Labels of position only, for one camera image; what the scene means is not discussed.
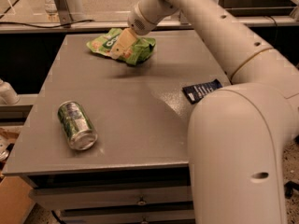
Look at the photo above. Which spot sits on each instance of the grey metal bracket left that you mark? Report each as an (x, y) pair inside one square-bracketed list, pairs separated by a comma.
[(63, 12)]

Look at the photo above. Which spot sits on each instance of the black caster wheel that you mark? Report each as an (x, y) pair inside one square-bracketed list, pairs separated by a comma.
[(289, 187)]

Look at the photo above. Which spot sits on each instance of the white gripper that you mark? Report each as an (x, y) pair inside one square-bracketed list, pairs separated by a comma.
[(137, 20)]

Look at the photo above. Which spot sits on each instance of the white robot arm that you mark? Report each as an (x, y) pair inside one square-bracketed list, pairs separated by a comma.
[(236, 134)]

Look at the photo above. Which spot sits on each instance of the cardboard box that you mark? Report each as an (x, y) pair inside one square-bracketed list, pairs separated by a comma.
[(15, 204)]

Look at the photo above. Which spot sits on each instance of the green soda can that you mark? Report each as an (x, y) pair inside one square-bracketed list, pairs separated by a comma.
[(78, 128)]

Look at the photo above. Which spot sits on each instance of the green rice chip bag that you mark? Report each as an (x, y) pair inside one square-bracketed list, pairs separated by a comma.
[(139, 52)]

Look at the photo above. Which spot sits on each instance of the grey drawer cabinet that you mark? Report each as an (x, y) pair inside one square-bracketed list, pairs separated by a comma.
[(137, 170)]

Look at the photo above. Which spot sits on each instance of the white pipe left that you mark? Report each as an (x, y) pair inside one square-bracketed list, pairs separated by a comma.
[(8, 94)]

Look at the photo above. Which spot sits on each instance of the dark blue snack packet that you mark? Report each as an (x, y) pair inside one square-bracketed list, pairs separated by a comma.
[(195, 93)]

